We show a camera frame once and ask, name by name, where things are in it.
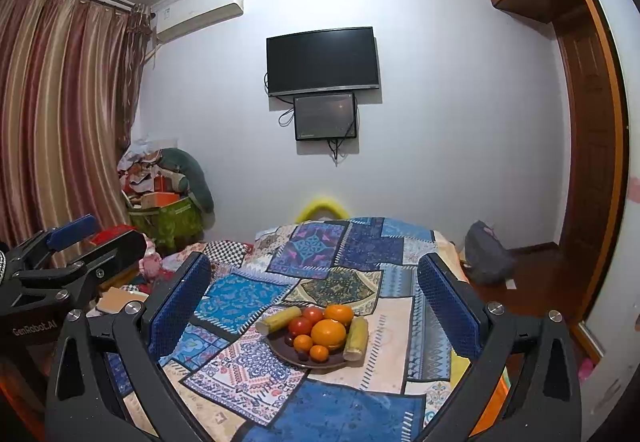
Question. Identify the striped brown curtain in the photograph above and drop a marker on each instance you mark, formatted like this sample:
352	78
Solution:
60	97

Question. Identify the white air conditioner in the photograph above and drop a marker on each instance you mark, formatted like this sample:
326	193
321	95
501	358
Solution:
200	9

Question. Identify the pile of clothes and bags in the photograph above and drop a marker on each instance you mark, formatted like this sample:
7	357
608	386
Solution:
145	167

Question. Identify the black white checkered cloth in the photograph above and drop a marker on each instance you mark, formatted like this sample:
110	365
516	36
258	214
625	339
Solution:
227	252

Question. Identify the red box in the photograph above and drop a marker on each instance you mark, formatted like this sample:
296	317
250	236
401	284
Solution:
112	234

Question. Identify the dark purple plate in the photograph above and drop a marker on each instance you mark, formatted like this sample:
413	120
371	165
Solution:
327	364

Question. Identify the red tomato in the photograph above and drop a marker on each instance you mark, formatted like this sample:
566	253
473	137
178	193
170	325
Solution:
300	325
313	314

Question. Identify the beige notebook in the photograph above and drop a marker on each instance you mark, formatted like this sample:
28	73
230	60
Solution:
117	299

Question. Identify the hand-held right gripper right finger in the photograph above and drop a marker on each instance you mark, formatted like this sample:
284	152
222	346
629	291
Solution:
447	312

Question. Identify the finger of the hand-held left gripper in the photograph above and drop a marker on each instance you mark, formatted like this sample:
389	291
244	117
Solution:
72	228
115	244

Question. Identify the small black monitor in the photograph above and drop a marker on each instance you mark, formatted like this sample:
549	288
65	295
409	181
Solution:
325	117

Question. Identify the yellow curved chair back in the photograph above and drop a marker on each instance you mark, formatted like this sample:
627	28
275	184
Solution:
322	204

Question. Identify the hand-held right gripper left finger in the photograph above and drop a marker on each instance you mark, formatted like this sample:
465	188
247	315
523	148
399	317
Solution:
177	307

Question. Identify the yellow corn cob piece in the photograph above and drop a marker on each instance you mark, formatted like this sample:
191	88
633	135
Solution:
356	339
278	319

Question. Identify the pink cloth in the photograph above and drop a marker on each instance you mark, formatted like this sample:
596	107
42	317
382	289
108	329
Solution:
584	369

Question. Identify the teal plush pillow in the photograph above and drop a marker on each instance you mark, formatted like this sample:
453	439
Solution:
192	177

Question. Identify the dark grey bag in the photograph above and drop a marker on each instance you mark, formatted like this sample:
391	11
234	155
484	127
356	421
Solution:
482	257

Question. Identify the small orange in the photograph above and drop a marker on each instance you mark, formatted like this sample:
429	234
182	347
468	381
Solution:
319	352
303	343

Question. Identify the blue patchwork printed tablecloth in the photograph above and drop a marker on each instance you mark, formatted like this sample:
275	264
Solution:
350	402

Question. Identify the large orange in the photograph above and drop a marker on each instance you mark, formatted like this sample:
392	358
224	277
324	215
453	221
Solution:
339	313
328	333

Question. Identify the pink toy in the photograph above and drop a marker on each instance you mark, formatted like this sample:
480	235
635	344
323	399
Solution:
150	262

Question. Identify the black wall television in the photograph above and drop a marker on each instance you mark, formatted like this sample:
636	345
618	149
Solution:
322	59

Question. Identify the brown wooden door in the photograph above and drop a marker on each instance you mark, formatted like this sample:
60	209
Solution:
585	147

